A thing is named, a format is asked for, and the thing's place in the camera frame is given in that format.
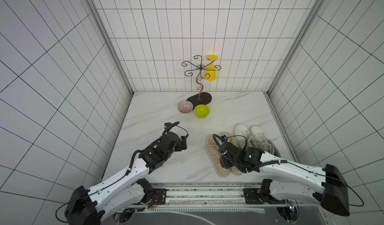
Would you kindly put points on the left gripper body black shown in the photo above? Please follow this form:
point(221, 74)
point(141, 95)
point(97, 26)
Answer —
point(177, 147)

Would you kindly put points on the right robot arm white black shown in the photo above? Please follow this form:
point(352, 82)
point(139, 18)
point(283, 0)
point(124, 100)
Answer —
point(287, 180)

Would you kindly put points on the aluminium mounting rail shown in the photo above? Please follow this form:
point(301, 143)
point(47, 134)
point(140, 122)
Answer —
point(218, 197)

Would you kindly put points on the white sneaker right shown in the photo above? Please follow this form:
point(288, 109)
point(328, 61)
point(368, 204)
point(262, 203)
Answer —
point(262, 142)

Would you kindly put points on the pink glass bowl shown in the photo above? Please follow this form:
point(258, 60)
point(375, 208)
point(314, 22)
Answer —
point(185, 107)

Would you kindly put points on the yellow plastic goblet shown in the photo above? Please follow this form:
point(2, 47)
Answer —
point(210, 74)

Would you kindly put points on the white sneaker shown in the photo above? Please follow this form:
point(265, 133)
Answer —
point(242, 135)
point(262, 142)

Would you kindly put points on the green plastic bowl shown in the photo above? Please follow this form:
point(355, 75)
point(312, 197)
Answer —
point(201, 111)

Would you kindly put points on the white sneaker left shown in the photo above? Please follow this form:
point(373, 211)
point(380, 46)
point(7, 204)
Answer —
point(242, 135)

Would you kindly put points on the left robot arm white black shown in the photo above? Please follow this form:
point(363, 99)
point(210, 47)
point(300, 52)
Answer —
point(120, 180)

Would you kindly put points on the beige lace sneaker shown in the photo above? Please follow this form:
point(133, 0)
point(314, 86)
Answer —
point(215, 156)
point(233, 141)

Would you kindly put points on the ornate metal cup stand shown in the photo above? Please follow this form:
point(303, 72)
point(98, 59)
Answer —
point(202, 97)

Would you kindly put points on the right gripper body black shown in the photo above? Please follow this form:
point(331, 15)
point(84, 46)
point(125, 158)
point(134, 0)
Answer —
point(225, 154)

